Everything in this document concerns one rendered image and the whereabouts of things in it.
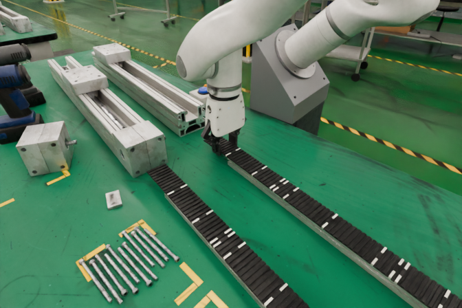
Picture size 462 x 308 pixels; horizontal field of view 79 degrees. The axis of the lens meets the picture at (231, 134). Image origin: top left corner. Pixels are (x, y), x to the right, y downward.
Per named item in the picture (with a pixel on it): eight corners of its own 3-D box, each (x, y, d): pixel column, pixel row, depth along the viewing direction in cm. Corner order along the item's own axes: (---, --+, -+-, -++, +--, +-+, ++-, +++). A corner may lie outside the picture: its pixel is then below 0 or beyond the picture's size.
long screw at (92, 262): (89, 265, 52) (88, 261, 51) (95, 260, 52) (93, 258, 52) (119, 306, 46) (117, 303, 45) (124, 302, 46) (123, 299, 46)
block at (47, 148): (79, 168, 75) (68, 138, 70) (30, 177, 72) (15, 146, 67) (83, 147, 83) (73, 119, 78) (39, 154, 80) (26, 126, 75)
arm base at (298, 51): (298, 29, 106) (339, -5, 92) (320, 73, 105) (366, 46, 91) (266, 34, 94) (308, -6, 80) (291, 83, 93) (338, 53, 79)
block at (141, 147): (175, 159, 78) (172, 130, 73) (133, 178, 71) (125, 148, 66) (160, 145, 84) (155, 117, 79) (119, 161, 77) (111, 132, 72)
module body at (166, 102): (205, 126, 93) (204, 103, 88) (179, 137, 87) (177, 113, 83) (115, 64, 145) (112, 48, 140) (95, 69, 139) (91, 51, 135)
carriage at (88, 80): (111, 94, 101) (106, 76, 97) (78, 103, 95) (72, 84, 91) (96, 81, 111) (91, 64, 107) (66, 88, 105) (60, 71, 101)
